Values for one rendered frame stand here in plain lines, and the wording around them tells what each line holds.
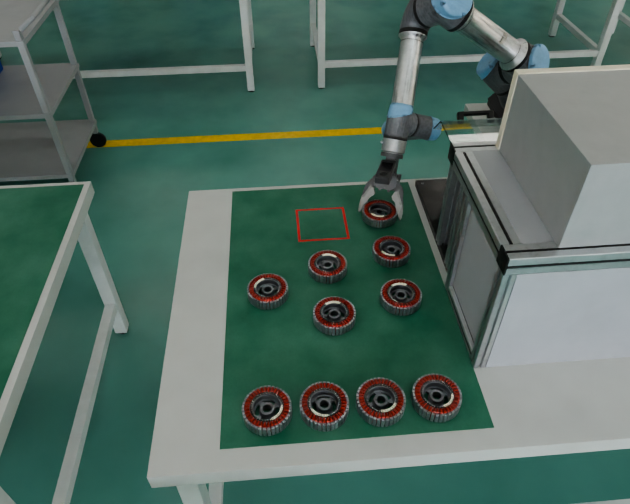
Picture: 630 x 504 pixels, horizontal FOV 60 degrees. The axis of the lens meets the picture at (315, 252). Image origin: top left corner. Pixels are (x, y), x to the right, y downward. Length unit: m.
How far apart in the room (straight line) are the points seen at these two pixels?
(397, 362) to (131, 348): 1.39
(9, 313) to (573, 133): 1.44
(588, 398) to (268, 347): 0.77
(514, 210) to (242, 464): 0.81
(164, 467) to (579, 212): 0.99
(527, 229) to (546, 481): 1.17
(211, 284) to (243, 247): 0.17
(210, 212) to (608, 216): 1.17
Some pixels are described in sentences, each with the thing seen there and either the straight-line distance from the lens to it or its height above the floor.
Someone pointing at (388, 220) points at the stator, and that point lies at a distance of 1.72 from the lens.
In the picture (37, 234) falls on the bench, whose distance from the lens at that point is 1.93.
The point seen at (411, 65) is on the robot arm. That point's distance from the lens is 1.95.
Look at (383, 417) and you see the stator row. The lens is 1.26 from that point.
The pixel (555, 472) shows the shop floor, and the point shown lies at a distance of 2.22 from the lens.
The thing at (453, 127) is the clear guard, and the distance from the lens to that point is 1.65.
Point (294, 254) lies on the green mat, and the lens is 1.64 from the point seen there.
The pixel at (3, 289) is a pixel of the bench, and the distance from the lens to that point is 1.78.
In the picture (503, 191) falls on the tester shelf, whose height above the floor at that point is 1.11.
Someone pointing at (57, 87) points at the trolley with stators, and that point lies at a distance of 3.33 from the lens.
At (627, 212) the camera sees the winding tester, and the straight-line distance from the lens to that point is 1.22.
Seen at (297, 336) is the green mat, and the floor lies 0.75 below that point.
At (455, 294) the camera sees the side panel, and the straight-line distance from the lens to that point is 1.53.
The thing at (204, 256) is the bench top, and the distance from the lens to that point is 1.67.
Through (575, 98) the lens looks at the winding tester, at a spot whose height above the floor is 1.32.
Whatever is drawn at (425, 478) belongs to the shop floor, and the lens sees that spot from 2.09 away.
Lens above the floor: 1.87
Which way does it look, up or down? 43 degrees down
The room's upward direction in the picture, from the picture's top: 1 degrees counter-clockwise
